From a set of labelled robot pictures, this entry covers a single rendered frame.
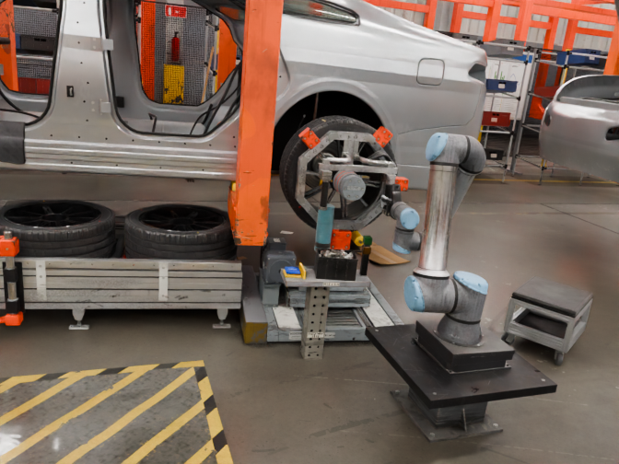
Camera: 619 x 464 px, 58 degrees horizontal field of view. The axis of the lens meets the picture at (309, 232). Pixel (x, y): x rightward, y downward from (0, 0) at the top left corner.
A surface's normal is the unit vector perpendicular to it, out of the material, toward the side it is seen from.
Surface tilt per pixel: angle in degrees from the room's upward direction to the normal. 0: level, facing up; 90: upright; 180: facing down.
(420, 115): 90
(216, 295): 90
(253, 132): 90
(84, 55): 88
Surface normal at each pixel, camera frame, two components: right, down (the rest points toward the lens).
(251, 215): 0.20, 0.31
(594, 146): -0.93, 0.01
